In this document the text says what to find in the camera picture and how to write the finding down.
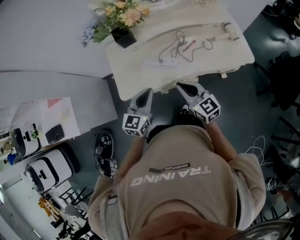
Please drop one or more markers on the black keyboard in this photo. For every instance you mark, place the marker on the black keyboard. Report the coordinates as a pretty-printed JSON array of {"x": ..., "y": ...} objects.
[{"x": 55, "y": 134}]

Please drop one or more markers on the large white and black robot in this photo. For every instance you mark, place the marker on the large white and black robot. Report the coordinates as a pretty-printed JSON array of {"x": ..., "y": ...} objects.
[{"x": 50, "y": 171}]

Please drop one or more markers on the black and white shoe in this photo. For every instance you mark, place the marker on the black and white shoe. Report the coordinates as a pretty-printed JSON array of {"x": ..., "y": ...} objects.
[{"x": 185, "y": 109}]

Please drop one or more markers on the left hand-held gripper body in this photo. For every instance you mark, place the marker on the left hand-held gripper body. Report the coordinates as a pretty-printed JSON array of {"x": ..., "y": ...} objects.
[{"x": 134, "y": 124}]

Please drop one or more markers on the black square vase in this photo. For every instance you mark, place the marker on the black square vase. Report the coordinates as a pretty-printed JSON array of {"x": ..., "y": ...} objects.
[{"x": 123, "y": 37}]

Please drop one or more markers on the small white and black robot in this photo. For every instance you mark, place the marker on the small white and black robot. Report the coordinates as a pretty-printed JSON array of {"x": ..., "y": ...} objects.
[{"x": 25, "y": 140}]

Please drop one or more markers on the white vanity table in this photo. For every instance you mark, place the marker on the white vanity table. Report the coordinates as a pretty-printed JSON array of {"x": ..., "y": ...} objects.
[{"x": 211, "y": 61}]

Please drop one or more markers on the oval white-framed mirror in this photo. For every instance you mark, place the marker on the oval white-framed mirror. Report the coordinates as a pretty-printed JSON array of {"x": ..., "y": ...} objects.
[{"x": 161, "y": 2}]

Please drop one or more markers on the black office chair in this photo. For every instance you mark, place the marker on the black office chair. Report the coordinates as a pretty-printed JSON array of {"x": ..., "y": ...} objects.
[{"x": 284, "y": 79}]

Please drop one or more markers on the black trousers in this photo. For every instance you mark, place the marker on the black trousers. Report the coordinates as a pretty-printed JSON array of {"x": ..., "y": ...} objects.
[{"x": 159, "y": 131}]

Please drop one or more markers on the white hair dryer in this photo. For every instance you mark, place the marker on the white hair dryer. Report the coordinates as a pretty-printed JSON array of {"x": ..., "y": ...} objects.
[{"x": 228, "y": 30}]

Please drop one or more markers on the white desk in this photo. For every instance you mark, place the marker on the white desk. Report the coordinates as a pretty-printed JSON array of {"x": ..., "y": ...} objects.
[{"x": 28, "y": 112}]

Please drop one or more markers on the red pen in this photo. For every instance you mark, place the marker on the red pen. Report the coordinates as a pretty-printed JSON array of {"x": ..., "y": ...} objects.
[{"x": 189, "y": 46}]

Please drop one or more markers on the small potted plant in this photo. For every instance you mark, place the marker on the small potted plant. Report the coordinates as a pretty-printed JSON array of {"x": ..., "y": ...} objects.
[{"x": 34, "y": 134}]

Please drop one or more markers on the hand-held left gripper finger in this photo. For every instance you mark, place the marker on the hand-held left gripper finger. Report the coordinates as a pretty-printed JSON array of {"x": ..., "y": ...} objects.
[
  {"x": 150, "y": 103},
  {"x": 134, "y": 100}
]

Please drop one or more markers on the white power strip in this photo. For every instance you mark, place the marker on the white power strip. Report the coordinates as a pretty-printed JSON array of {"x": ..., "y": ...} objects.
[{"x": 164, "y": 62}]

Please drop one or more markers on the artificial flower bouquet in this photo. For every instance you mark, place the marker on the artificial flower bouquet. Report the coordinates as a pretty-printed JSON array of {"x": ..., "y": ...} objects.
[{"x": 122, "y": 16}]

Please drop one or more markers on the black metal frame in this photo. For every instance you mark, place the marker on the black metal frame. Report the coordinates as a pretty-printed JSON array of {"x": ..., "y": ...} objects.
[{"x": 75, "y": 195}]

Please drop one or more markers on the person's face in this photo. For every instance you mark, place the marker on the person's face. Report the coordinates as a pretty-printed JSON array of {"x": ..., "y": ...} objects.
[{"x": 187, "y": 227}]

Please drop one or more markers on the person's left forearm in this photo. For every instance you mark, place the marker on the person's left forearm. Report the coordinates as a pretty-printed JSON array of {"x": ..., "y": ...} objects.
[{"x": 138, "y": 147}]

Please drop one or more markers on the beige printed t-shirt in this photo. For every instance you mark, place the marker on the beige printed t-shirt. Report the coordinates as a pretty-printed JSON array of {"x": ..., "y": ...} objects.
[{"x": 178, "y": 182}]

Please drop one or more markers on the person's right forearm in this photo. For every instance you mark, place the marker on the person's right forearm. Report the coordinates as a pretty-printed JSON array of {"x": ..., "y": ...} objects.
[{"x": 220, "y": 140}]

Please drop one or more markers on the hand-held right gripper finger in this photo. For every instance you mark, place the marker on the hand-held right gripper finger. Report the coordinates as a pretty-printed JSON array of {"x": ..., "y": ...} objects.
[
  {"x": 201, "y": 90},
  {"x": 187, "y": 98}
]

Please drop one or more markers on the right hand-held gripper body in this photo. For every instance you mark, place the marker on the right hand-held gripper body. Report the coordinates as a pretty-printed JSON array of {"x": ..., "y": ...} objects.
[{"x": 207, "y": 109}]

